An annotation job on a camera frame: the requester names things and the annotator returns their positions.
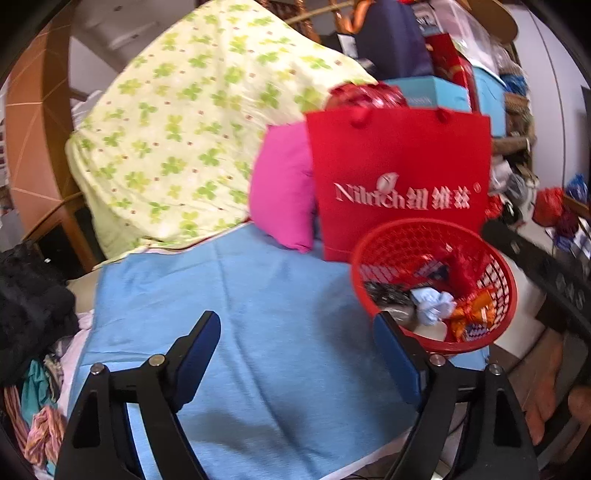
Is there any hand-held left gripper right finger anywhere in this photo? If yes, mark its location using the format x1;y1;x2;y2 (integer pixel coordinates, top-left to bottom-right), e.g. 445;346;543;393
373;311;541;480

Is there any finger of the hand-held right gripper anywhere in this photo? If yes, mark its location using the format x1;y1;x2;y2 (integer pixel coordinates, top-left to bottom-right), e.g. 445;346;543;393
481;220;543;274

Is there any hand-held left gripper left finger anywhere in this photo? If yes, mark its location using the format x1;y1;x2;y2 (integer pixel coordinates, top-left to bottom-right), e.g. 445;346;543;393
55;311;222;480

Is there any red ribbon cloth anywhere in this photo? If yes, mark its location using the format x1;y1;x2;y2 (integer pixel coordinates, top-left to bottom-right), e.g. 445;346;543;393
443;249;485;301

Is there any white paper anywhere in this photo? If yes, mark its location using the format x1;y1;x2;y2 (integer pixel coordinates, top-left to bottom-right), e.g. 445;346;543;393
410;287;458;326

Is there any black plastic bag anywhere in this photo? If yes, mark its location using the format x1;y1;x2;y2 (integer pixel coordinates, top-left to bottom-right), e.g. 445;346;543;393
364;279;416;330

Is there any orange striped ribbon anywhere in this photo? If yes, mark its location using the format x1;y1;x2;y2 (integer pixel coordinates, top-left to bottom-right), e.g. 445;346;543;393
449;287;498;343

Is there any red plastic basket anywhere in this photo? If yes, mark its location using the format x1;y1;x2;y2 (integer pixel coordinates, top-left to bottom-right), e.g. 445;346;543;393
350;219;518;355

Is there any light blue blanket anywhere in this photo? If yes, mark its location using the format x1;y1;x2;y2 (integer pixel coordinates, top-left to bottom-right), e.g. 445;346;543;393
67;222;490;480

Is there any person's bare foot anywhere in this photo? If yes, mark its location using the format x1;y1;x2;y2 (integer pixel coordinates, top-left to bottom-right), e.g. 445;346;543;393
524;330;575;446

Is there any white bed sheet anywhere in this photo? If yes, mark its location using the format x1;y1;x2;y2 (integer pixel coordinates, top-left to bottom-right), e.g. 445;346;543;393
60;311;95;398

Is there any red shopping bag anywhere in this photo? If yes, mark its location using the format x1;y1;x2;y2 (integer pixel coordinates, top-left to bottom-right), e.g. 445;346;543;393
305;108;492;263

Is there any colourful clothes pile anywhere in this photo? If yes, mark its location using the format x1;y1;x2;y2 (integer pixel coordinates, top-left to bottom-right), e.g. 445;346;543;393
0;355;70;476

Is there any light blue box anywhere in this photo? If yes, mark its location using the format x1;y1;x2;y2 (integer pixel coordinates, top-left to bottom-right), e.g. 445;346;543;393
383;75;474;114

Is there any black clothing pile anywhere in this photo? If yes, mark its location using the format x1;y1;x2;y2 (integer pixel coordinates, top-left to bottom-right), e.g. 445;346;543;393
0;240;79;388

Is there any dark wooden cabinet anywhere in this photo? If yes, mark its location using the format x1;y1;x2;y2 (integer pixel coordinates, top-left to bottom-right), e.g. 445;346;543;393
21;194;107;282

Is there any pink pillow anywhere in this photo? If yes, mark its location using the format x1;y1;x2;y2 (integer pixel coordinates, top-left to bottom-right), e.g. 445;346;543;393
249;124;320;254

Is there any red gift box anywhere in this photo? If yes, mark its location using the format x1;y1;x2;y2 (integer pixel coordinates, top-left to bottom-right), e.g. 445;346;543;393
425;33;478;112

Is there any shiny red plastic bag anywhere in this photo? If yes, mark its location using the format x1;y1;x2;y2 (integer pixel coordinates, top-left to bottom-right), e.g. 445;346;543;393
325;82;409;112

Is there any round bamboo tray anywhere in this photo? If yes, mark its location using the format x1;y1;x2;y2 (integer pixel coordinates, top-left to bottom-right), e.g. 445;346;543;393
457;0;519;43

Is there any dark blue bag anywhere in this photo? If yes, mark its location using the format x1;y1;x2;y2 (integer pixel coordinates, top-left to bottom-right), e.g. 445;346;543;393
355;0;435;81

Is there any clover print quilt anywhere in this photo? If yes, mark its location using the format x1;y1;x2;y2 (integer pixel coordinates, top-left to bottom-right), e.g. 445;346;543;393
65;0;379;261

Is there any wooden column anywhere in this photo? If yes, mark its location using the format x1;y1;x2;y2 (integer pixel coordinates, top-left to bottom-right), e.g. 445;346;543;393
4;23;79;208

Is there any wooden stair railing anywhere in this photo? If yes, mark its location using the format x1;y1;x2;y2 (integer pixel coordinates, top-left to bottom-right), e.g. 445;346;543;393
268;0;370;47

